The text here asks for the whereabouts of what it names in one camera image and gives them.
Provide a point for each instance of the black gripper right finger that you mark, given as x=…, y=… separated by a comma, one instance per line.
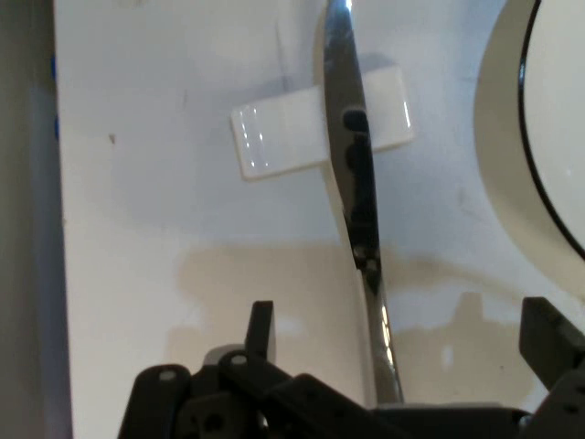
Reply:
x=562, y=356

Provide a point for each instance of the white ceramic cutlery rest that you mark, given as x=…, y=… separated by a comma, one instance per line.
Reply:
x=274, y=132

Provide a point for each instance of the silver table knife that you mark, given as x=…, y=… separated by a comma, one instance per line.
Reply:
x=352, y=160

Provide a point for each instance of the white bowl with black rim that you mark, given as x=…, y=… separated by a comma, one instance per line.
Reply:
x=557, y=114

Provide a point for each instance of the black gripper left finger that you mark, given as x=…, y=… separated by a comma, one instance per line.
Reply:
x=237, y=402

